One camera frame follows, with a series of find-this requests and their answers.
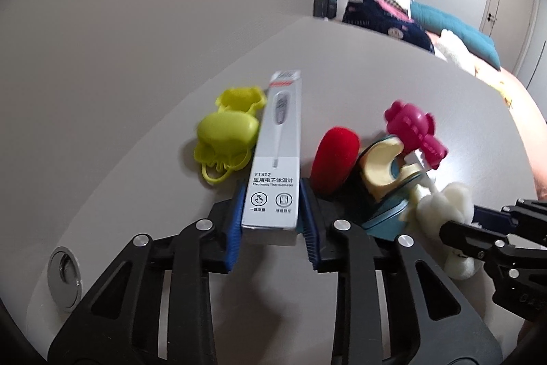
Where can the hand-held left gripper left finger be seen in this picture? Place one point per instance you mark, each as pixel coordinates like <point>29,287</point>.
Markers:
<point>234,228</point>

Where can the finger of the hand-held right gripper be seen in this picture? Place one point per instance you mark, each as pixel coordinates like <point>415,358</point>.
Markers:
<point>466,236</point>
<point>491,215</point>

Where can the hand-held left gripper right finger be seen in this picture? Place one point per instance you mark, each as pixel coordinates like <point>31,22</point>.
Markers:
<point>310,228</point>

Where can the white thermometer box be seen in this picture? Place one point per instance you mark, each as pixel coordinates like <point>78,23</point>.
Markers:
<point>275,142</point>

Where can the red oval plush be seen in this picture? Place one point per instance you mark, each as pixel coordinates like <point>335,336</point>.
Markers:
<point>335,157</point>

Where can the cream and grey plastic holder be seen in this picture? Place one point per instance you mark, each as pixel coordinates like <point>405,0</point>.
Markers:
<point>380,166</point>

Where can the pink plastic toy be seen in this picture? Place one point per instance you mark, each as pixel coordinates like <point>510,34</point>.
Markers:
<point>410,125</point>

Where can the yellow-green bear-shaped toy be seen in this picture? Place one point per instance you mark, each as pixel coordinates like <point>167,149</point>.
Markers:
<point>239,100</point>

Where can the white goose plush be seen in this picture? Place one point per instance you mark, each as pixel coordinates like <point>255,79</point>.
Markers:
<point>455,53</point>

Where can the metal table grommet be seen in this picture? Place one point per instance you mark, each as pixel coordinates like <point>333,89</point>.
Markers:
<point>64,271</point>

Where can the teal cushion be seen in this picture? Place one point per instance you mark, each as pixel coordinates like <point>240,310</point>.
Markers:
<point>457,31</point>

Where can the navy printed blanket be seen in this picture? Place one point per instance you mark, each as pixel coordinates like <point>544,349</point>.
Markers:
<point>384,25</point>

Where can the pink cloth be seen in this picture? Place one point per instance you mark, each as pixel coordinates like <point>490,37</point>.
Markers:
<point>389,8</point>

